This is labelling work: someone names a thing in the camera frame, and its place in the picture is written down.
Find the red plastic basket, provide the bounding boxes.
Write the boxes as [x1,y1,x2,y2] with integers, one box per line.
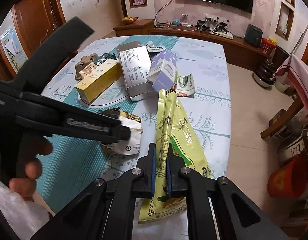
[260,38,276,56]

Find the black gold wrapper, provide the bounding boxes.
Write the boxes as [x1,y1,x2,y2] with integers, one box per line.
[98,108,143,155]

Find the yellow cream box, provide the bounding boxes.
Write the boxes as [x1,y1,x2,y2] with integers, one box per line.
[75,59,123,102]

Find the fruit bowl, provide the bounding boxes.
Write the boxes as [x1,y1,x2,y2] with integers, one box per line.
[120,16,138,25]

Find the pink cloth side table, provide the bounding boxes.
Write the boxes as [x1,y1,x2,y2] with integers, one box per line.
[259,53,308,140]

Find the small green white sachet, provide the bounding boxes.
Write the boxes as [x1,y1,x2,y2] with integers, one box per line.
[172,73,195,97]

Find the white grey printed box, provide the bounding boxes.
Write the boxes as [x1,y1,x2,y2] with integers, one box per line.
[116,41,158,101]

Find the wooden tv cabinet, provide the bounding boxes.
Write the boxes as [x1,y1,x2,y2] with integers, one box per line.
[113,20,269,70]

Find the children wall poster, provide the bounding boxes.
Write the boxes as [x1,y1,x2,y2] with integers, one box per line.
[0,27,28,73]

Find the white teal patterned tablecloth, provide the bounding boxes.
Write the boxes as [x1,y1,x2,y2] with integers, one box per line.
[35,35,232,214]

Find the black speaker box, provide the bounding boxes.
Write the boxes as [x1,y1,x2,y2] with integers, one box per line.
[244,24,263,47]

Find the purple white box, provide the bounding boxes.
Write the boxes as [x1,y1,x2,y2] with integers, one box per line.
[147,50,177,92]

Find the red plastic bucket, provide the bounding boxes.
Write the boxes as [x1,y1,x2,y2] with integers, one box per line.
[267,154,308,199]

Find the clear plastic bag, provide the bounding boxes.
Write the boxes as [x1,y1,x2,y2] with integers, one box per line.
[0,181,50,239]

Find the brown wooden door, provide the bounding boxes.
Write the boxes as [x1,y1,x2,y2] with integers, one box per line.
[0,0,66,80]

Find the green yellow snack bag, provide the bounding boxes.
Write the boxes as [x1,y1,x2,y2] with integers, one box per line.
[139,89,212,224]

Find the person left hand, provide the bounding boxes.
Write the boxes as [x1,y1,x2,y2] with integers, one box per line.
[9,134,53,202]

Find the stacked dark pots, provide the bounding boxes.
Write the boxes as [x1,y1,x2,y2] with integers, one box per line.
[253,59,276,88]

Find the white set-top box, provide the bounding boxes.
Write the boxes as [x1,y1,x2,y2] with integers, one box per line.
[210,30,234,40]

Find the dark teal tan small box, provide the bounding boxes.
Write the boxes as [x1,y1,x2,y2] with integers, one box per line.
[80,53,117,79]

